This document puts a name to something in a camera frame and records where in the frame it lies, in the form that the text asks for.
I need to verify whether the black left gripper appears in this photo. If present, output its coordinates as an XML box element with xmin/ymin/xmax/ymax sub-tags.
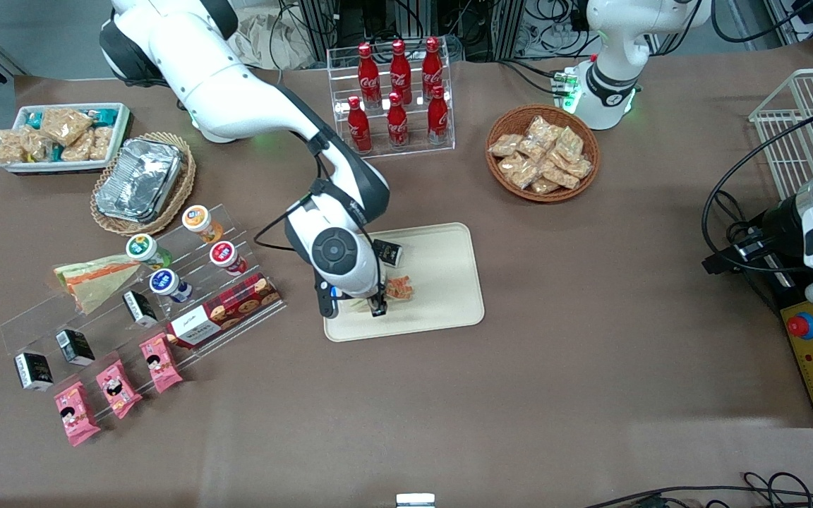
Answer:
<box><xmin>702</xmin><ymin>196</ymin><xmax>811</xmax><ymax>276</ymax></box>

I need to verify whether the triangular sandwich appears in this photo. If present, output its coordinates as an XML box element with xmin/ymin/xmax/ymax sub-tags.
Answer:
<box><xmin>345</xmin><ymin>277</ymin><xmax>415</xmax><ymax>313</ymax></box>
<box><xmin>53</xmin><ymin>254</ymin><xmax>145</xmax><ymax>315</ymax></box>

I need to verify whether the beige plastic tray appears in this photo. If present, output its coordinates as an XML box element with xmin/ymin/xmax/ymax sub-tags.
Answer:
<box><xmin>320</xmin><ymin>222</ymin><xmax>486</xmax><ymax>343</ymax></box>

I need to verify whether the small black box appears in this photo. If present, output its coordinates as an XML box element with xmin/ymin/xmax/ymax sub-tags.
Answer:
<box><xmin>14</xmin><ymin>352</ymin><xmax>54</xmax><ymax>391</ymax></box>
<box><xmin>123</xmin><ymin>290</ymin><xmax>159</xmax><ymax>328</ymax></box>
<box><xmin>55</xmin><ymin>329</ymin><xmax>95</xmax><ymax>367</ymax></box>
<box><xmin>373</xmin><ymin>239</ymin><xmax>406</xmax><ymax>268</ymax></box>

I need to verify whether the red plaid cookie box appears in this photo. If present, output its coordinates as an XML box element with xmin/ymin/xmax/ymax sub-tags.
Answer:
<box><xmin>165</xmin><ymin>274</ymin><xmax>282</xmax><ymax>349</ymax></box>

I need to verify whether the clear acrylic bottle rack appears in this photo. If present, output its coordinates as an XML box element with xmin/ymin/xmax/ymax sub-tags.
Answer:
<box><xmin>327</xmin><ymin>44</ymin><xmax>456</xmax><ymax>163</ymax></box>

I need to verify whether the red lid cup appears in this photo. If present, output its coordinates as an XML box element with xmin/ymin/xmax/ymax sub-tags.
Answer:
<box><xmin>209</xmin><ymin>241</ymin><xmax>248</xmax><ymax>276</ymax></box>

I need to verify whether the red cola bottle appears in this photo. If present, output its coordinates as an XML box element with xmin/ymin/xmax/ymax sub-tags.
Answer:
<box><xmin>390</xmin><ymin>40</ymin><xmax>412</xmax><ymax>105</ymax></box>
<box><xmin>358</xmin><ymin>42</ymin><xmax>381</xmax><ymax>108</ymax></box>
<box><xmin>422</xmin><ymin>37</ymin><xmax>444</xmax><ymax>99</ymax></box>
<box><xmin>347</xmin><ymin>96</ymin><xmax>372</xmax><ymax>154</ymax></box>
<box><xmin>387</xmin><ymin>92</ymin><xmax>409</xmax><ymax>150</ymax></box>
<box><xmin>427</xmin><ymin>85</ymin><xmax>450</xmax><ymax>145</ymax></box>

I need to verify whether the orange lid cup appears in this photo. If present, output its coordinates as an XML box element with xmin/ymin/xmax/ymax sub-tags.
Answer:
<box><xmin>182</xmin><ymin>205</ymin><xmax>225</xmax><ymax>244</ymax></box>

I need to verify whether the clear acrylic stepped display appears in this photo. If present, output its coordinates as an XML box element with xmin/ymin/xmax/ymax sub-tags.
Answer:
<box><xmin>0</xmin><ymin>203</ymin><xmax>287</xmax><ymax>433</ymax></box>

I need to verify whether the blue lid cup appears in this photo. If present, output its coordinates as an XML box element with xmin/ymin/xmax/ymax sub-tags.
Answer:
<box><xmin>149</xmin><ymin>269</ymin><xmax>193</xmax><ymax>304</ymax></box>

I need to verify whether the round wicker basket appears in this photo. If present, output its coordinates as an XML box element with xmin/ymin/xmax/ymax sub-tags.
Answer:
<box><xmin>486</xmin><ymin>104</ymin><xmax>601</xmax><ymax>204</ymax></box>

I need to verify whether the pink cartoon snack pack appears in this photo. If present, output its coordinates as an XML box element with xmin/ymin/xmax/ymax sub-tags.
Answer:
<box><xmin>139</xmin><ymin>332</ymin><xmax>184</xmax><ymax>394</ymax></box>
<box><xmin>54</xmin><ymin>381</ymin><xmax>102</xmax><ymax>447</ymax></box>
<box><xmin>95</xmin><ymin>359</ymin><xmax>143</xmax><ymax>420</ymax></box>

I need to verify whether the oval wicker basket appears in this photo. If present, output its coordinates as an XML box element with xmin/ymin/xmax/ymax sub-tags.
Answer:
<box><xmin>90</xmin><ymin>131</ymin><xmax>197</xmax><ymax>236</ymax></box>

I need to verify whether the green lid cup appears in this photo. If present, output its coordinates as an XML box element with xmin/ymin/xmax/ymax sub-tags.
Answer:
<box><xmin>126</xmin><ymin>234</ymin><xmax>173</xmax><ymax>270</ymax></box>

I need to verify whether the silver foil container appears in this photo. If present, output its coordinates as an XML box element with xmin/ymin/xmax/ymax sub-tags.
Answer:
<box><xmin>95</xmin><ymin>138</ymin><xmax>183</xmax><ymax>224</ymax></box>

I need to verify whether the crumpled beige cloth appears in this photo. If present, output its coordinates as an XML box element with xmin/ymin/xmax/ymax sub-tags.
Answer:
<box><xmin>229</xmin><ymin>8</ymin><xmax>315</xmax><ymax>71</ymax></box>

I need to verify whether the white rectangular dish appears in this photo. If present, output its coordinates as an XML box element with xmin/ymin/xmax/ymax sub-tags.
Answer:
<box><xmin>6</xmin><ymin>102</ymin><xmax>132</xmax><ymax>174</ymax></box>

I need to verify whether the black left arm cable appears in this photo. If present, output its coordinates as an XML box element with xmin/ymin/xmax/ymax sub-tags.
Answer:
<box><xmin>701</xmin><ymin>113</ymin><xmax>813</xmax><ymax>276</ymax></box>

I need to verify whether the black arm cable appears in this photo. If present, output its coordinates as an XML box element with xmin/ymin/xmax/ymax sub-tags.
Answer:
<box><xmin>701</xmin><ymin>113</ymin><xmax>813</xmax><ymax>276</ymax></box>
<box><xmin>254</xmin><ymin>138</ymin><xmax>373</xmax><ymax>253</ymax></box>

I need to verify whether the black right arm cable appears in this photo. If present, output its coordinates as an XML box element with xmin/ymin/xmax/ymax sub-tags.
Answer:
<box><xmin>254</xmin><ymin>138</ymin><xmax>373</xmax><ymax>253</ymax></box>

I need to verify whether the white wire basket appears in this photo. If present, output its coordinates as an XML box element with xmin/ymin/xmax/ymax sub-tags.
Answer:
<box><xmin>748</xmin><ymin>68</ymin><xmax>813</xmax><ymax>202</ymax></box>

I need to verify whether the black cables bundle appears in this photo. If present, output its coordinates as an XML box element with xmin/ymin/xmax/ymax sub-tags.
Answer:
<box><xmin>583</xmin><ymin>471</ymin><xmax>813</xmax><ymax>508</ymax></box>

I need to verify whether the equipment rack with cables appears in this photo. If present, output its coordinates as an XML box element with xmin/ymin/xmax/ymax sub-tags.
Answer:
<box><xmin>276</xmin><ymin>0</ymin><xmax>591</xmax><ymax>64</ymax></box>

